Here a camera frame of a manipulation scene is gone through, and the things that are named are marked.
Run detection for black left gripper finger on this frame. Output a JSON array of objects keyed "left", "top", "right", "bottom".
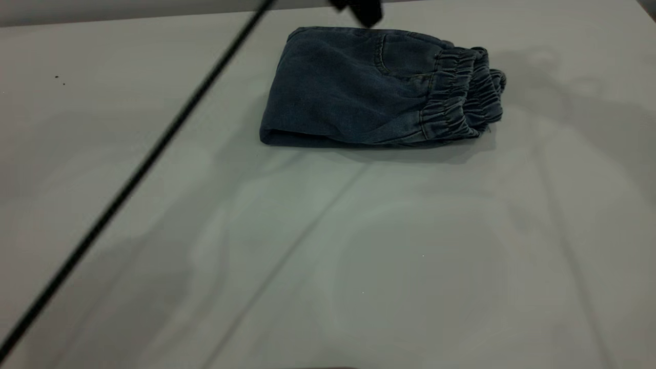
[{"left": 328, "top": 0, "right": 384, "bottom": 28}]

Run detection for blue denim shorts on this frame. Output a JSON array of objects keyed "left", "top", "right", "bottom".
[{"left": 259, "top": 27, "right": 508, "bottom": 149}]

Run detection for black left wrist camera cable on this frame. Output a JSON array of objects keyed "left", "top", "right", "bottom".
[{"left": 0, "top": 0, "right": 277, "bottom": 359}]

